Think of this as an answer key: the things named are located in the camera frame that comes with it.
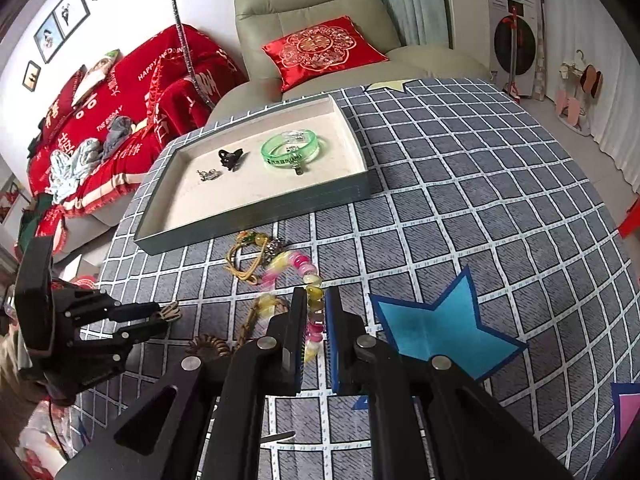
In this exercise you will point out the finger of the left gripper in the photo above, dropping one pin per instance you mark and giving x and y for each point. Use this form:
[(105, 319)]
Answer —
[(117, 312), (132, 335)]

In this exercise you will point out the green translucent bangle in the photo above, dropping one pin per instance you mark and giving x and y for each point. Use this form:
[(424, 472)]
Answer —
[(290, 149)]

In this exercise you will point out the black hair claw clip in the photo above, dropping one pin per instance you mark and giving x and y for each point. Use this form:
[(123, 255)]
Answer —
[(230, 160)]

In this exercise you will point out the red embroidered cushion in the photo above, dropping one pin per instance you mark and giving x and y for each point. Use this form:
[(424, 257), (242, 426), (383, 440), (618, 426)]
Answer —
[(317, 50)]

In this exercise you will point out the red bed blanket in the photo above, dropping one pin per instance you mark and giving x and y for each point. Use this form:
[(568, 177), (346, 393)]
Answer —
[(161, 90)]

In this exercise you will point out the small silver charm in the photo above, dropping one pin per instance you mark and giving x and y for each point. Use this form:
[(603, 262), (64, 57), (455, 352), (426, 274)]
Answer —
[(209, 175)]

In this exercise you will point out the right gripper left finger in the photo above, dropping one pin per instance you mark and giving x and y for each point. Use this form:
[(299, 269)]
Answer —
[(202, 419)]

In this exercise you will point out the white washing machine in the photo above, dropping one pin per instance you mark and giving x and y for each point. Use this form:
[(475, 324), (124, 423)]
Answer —
[(513, 43)]

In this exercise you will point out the yellow star sticker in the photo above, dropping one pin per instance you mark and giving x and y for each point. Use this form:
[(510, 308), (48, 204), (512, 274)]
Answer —
[(392, 85)]

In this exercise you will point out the blue framed picture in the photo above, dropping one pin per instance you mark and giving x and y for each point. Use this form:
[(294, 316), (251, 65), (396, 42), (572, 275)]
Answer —
[(48, 38)]

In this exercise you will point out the large framed picture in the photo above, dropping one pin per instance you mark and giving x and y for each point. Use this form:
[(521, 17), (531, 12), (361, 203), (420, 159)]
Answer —
[(69, 14)]

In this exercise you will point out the pink star sticker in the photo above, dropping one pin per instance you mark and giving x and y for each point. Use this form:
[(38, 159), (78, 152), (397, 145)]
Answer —
[(626, 402)]

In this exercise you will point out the small framed picture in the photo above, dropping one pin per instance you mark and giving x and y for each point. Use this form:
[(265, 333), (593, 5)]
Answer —
[(31, 76)]

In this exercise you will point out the blue star sticker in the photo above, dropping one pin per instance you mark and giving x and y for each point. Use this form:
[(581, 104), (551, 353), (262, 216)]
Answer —
[(450, 326)]

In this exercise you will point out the grey crumpled clothes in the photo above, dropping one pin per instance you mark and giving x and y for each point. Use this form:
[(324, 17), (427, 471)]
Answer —
[(69, 171)]

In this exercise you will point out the grey jewelry tray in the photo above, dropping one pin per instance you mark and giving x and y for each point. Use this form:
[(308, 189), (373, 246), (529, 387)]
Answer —
[(179, 209)]

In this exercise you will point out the pink slippers rack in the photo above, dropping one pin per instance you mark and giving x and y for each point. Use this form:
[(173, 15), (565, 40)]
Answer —
[(580, 86)]

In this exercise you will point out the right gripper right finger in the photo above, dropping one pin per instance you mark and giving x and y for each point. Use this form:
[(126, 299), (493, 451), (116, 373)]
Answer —
[(428, 419)]

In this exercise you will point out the green leather armchair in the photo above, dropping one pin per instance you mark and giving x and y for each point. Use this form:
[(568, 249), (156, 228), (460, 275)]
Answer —
[(261, 21)]

